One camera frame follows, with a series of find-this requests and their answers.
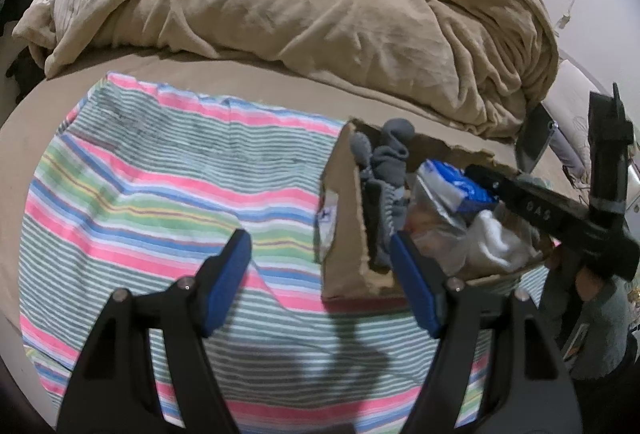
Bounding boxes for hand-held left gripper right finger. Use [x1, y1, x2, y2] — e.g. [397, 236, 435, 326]
[390, 231, 586, 434]

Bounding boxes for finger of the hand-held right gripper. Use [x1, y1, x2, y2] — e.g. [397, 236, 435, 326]
[465, 164, 592, 241]

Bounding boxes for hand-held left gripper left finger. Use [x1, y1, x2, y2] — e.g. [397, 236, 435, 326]
[56, 229, 253, 434]

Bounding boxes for white sock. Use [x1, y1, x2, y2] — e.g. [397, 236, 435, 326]
[465, 209, 543, 272]

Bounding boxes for blue white tissue pack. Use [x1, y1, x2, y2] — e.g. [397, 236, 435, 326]
[417, 159, 501, 215]

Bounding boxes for bag of cotton swabs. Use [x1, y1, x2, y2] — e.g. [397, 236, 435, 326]
[405, 194, 476, 275]

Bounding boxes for brown cardboard box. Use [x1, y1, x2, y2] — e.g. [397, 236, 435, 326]
[315, 117, 556, 315]

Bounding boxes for dark grey grip socks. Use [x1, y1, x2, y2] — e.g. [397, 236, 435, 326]
[362, 177, 416, 270]

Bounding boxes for grey knit sock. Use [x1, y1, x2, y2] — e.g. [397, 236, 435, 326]
[350, 131, 376, 180]
[372, 119, 416, 187]

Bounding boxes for grey patterned pillow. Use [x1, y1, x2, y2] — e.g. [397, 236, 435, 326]
[550, 114, 593, 180]

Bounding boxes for white pillow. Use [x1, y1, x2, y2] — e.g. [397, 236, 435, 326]
[542, 59, 601, 125]

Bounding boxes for striped cloth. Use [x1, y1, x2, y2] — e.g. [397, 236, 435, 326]
[17, 72, 551, 434]

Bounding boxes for beige fleece blanket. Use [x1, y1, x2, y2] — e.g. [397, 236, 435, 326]
[12, 0, 560, 140]

